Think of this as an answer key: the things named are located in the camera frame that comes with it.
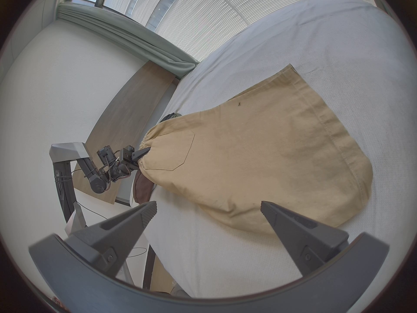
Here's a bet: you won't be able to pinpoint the grey-green curtain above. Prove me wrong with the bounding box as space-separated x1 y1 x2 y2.
57 1 200 77

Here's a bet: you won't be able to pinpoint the tan shorts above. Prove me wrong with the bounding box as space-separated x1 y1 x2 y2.
138 63 373 235

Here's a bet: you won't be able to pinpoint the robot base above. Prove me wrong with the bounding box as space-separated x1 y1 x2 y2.
65 202 87 237

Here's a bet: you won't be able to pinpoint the brown garment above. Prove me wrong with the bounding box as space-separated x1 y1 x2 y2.
134 170 155 205

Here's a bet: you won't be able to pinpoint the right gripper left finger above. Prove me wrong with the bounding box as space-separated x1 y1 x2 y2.
69 201 157 278

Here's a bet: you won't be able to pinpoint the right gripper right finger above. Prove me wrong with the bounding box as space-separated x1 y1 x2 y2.
261 201 350 278

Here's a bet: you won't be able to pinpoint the black cable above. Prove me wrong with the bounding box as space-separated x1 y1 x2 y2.
76 202 149 257

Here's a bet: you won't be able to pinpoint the window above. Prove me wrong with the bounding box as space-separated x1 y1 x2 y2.
70 0 388 61

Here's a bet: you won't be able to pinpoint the bed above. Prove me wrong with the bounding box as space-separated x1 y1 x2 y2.
72 0 417 301

